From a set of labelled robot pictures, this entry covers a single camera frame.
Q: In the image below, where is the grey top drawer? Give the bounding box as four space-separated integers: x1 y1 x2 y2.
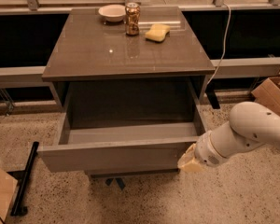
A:
38 80 205 176

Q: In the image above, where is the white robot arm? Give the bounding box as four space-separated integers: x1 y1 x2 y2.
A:
177 102 280 173

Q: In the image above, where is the grey glossy drawer cabinet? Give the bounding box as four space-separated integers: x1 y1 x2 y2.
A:
42 7 214 178

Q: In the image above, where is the cardboard box right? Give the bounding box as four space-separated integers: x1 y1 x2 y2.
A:
252 77 280 116

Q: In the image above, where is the yellow sponge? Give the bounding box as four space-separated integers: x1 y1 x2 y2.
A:
145 24 170 42

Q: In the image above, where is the gold patterned drink can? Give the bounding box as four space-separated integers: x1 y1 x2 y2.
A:
125 2 140 35

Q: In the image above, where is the white ceramic bowl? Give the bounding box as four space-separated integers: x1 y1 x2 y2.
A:
98 5 126 22

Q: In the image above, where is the black metal floor bar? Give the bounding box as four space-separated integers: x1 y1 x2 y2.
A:
9 141 39 217

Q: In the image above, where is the wooden board lower left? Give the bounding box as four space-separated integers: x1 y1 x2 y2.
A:
0 168 18 224

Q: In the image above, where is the white power cable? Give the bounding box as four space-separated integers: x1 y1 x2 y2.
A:
206 3 232 86

